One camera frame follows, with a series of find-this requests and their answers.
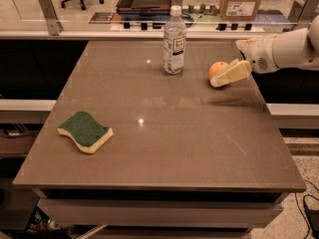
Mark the grey metal bracket left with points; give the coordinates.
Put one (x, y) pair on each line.
(54, 27)

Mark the orange fruit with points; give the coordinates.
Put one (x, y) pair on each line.
(216, 68)

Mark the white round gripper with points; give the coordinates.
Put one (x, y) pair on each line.
(260, 54)

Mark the cardboard box with label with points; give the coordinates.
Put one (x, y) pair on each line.
(238, 10)

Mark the black power adapter with cable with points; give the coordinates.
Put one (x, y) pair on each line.
(309, 215)

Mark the grey metal bracket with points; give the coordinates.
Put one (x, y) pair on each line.
(54, 27)
(302, 13)

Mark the clear plastic water bottle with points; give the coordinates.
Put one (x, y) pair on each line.
(174, 38)

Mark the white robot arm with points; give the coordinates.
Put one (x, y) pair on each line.
(296, 49)

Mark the green and yellow sponge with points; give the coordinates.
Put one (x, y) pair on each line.
(86, 133)

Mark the grey metal bracket right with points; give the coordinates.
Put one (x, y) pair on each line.
(302, 13)

